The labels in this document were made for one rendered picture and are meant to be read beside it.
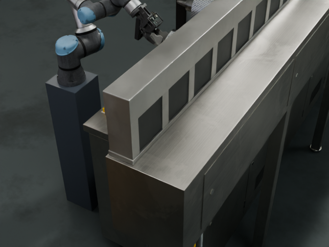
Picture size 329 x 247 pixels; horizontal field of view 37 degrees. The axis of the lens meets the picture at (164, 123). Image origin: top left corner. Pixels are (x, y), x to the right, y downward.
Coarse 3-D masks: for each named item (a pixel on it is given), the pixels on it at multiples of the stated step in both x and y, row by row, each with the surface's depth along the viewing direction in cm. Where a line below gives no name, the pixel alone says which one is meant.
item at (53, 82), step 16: (48, 80) 263; (96, 80) 268; (48, 96) 267; (64, 96) 260; (80, 96) 259; (96, 96) 273; (64, 112) 267; (80, 112) 264; (96, 112) 278; (64, 128) 276; (80, 128) 269; (64, 144) 284; (80, 144) 276; (64, 160) 294; (80, 160) 285; (64, 176) 304; (80, 176) 294; (80, 192) 304
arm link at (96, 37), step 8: (72, 8) 251; (80, 24) 253; (88, 24) 254; (80, 32) 254; (88, 32) 254; (96, 32) 258; (88, 40) 255; (96, 40) 258; (104, 40) 261; (88, 48) 255; (96, 48) 259
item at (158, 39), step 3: (153, 33) 220; (150, 36) 221; (153, 36) 221; (156, 36) 220; (159, 36) 219; (153, 39) 222; (156, 39) 221; (159, 39) 220; (162, 39) 219; (156, 42) 222; (159, 42) 221; (156, 45) 222
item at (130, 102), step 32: (224, 0) 163; (256, 0) 176; (288, 0) 211; (192, 32) 147; (224, 32) 159; (256, 32) 188; (160, 64) 133; (192, 64) 146; (224, 64) 170; (128, 96) 122; (160, 96) 134; (192, 96) 154; (128, 128) 126; (160, 128) 142; (128, 160) 133
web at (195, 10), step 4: (196, 0) 225; (200, 0) 224; (204, 0) 224; (208, 0) 223; (212, 0) 222; (192, 4) 226; (196, 4) 225; (200, 4) 224; (204, 4) 223; (208, 4) 223; (192, 8) 226; (196, 8) 225; (200, 8) 224; (192, 12) 227; (196, 12) 226; (192, 16) 228; (172, 32) 218; (168, 36) 216
